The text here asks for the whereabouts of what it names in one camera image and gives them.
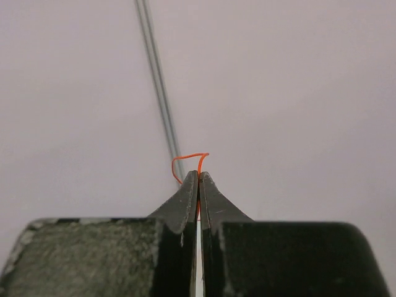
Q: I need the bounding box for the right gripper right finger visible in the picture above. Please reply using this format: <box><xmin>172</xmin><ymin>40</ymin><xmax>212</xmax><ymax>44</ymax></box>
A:
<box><xmin>199</xmin><ymin>172</ymin><xmax>390</xmax><ymax>296</ymax></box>

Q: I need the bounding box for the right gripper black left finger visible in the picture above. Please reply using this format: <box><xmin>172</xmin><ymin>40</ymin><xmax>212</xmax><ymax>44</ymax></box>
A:
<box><xmin>1</xmin><ymin>171</ymin><xmax>198</xmax><ymax>296</ymax></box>

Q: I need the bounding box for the orange red wire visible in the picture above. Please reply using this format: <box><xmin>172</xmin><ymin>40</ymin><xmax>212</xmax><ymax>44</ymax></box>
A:
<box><xmin>171</xmin><ymin>152</ymin><xmax>210</xmax><ymax>221</ymax></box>

